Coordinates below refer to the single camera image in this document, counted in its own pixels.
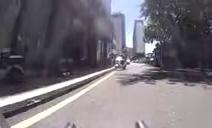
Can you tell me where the pale tall tower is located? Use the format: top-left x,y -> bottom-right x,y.
132,19 -> 146,56
111,12 -> 127,52

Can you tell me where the pale kerb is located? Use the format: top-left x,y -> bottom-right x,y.
0,65 -> 116,118

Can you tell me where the parked vehicle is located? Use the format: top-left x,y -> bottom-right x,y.
0,48 -> 27,83

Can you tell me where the robot's own part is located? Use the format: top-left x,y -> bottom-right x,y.
135,120 -> 147,128
64,122 -> 77,128

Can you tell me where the large dark building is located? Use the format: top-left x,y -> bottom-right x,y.
0,0 -> 114,73

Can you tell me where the grey asphalt road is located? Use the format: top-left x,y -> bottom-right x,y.
7,61 -> 212,128

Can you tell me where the motorcycle with rider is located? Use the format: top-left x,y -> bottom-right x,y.
113,55 -> 128,71

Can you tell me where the shaded sidewalk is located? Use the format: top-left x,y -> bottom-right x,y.
0,65 -> 112,100

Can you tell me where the row of trees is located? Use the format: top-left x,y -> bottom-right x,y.
139,0 -> 212,70

